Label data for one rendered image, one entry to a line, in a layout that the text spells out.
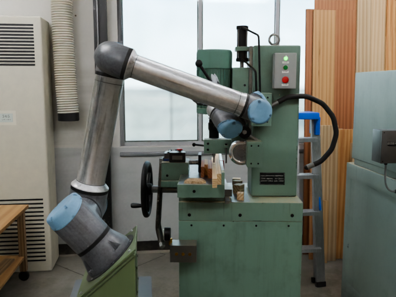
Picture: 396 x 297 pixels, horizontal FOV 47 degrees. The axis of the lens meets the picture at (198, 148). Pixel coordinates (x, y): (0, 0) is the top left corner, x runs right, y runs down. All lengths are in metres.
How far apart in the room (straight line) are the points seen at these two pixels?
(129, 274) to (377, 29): 2.92
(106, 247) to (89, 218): 0.12
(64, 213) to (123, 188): 2.00
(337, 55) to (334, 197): 1.09
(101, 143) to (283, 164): 0.90
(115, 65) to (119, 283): 0.75
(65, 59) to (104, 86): 1.69
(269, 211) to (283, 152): 0.29
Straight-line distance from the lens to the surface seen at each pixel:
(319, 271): 3.26
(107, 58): 1.63
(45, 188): 3.42
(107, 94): 1.76
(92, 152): 1.80
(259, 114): 1.64
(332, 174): 3.60
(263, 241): 2.19
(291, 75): 2.14
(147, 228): 3.74
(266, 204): 2.14
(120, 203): 3.69
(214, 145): 2.26
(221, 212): 2.14
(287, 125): 2.21
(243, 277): 2.25
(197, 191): 2.03
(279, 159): 2.22
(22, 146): 3.40
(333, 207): 3.65
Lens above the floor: 1.33
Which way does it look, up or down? 8 degrees down
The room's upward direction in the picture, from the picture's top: straight up
